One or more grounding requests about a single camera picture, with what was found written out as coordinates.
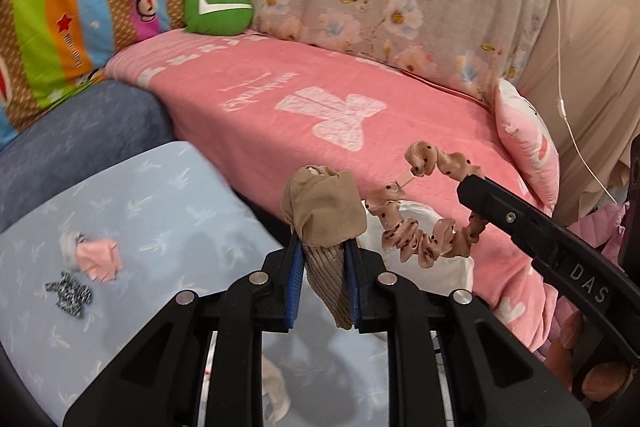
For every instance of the dark blue velvet cushion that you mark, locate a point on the dark blue velvet cushion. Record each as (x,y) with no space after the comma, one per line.
(95,130)

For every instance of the grey white sock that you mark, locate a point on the grey white sock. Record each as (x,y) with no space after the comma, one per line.
(69,241)

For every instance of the light blue palm print sheet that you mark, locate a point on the light blue palm print sheet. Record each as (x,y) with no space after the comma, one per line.
(178,226)

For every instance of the small pink pillow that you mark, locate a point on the small pink pillow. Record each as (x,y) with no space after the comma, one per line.
(527,139)

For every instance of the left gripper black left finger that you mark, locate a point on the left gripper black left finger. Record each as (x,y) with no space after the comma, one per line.
(198,357)

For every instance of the pink cloth piece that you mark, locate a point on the pink cloth piece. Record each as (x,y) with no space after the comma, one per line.
(99,260)

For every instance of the person's right hand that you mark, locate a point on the person's right hand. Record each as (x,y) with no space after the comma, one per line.
(603,381)

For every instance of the leopard print fabric strip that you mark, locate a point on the leopard print fabric strip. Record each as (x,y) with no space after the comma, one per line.
(72,295)

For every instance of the pink blanket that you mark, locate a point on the pink blanket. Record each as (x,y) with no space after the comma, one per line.
(261,108)

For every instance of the green check mark cushion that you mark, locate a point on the green check mark cushion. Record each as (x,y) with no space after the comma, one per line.
(218,17)

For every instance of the brown sock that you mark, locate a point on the brown sock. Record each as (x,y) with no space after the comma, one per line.
(323,208)

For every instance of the beige curtain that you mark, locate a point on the beige curtain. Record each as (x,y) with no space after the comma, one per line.
(583,78)

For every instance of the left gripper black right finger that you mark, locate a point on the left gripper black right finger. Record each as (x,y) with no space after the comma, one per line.
(450,361)

